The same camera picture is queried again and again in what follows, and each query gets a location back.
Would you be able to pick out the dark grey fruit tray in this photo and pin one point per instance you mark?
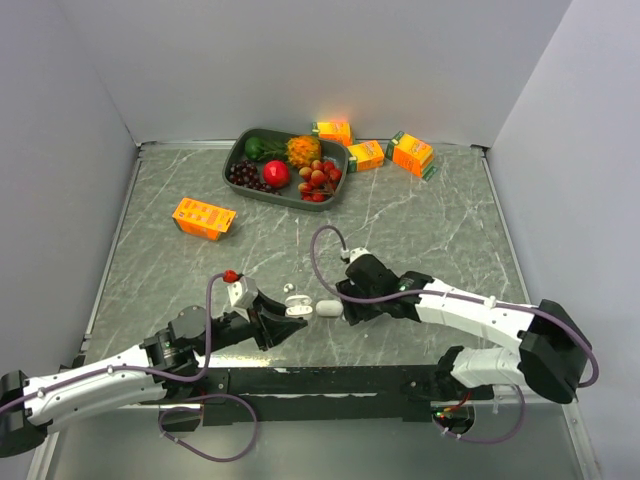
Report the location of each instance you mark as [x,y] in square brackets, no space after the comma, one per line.
[288,196]

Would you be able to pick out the orange box back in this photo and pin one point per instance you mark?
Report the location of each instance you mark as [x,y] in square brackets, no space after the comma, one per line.
[339,132]

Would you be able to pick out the orange spiky fruit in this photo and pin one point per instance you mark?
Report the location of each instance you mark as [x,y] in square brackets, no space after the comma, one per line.
[302,151]

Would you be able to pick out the white closed charging case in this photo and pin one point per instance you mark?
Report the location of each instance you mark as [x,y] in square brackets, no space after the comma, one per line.
[329,308]

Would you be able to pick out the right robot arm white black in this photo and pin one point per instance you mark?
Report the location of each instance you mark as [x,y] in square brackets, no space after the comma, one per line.
[536,346]

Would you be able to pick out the green fruit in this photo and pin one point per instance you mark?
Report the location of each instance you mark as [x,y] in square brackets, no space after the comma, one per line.
[254,149]

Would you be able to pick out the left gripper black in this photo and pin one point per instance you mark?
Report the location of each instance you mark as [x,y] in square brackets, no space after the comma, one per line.
[272,329]

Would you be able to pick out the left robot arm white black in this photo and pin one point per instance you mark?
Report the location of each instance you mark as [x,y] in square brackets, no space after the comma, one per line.
[166,365]

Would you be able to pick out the aluminium frame left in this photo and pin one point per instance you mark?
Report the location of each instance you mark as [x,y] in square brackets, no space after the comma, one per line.
[43,456]

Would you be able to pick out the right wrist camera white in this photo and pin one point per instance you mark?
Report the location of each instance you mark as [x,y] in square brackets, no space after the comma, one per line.
[349,255]

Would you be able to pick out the dark grape bunch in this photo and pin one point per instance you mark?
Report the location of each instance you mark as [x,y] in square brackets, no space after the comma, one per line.
[245,174]

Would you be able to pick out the white gold-rimmed charging case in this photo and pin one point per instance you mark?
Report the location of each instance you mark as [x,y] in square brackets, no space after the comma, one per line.
[299,306]

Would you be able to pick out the red pomegranate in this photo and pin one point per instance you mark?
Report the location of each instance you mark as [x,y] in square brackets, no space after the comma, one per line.
[276,174]

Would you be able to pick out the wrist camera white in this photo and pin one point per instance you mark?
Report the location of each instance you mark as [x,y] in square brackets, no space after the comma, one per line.
[241,290]
[349,255]

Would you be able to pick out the red lychee bunch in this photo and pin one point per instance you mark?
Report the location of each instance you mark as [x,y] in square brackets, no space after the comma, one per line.
[320,181]

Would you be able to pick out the green herb sprig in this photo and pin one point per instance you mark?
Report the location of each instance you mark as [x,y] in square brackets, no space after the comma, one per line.
[271,149]

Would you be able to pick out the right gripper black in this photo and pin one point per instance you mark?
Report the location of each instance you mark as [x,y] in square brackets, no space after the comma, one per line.
[357,312]

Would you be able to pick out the orange box right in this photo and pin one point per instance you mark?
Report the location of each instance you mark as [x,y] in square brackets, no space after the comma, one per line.
[411,154]

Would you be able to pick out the orange box front left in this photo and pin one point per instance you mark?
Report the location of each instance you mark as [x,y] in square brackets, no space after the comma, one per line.
[201,219]

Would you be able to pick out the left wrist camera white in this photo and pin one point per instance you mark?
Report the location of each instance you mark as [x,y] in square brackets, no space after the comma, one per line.
[241,290]

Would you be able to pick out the orange box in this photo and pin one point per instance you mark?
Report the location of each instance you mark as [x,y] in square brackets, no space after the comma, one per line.
[365,156]
[201,219]
[411,154]
[339,132]

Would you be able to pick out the orange box middle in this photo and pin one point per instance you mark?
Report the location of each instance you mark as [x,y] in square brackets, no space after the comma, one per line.
[365,156]

